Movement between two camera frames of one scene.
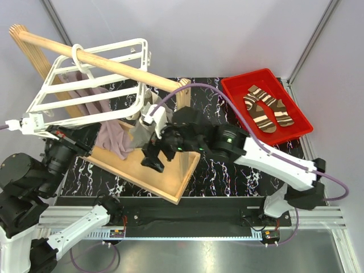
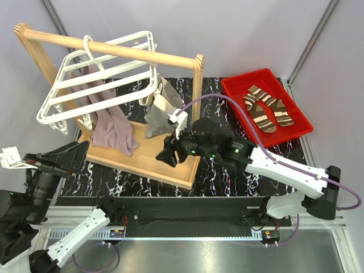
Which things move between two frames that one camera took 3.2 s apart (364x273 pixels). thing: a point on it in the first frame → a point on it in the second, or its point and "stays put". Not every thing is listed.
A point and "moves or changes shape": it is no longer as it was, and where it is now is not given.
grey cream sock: x=141 y=134 moves or changes shape
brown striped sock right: x=277 y=106 stays put
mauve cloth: x=111 y=138 → x=112 y=129
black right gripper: x=151 y=158 stays put
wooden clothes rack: x=168 y=178 → x=144 y=160
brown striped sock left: x=260 y=114 stays put
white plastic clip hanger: x=107 y=80 moves or changes shape
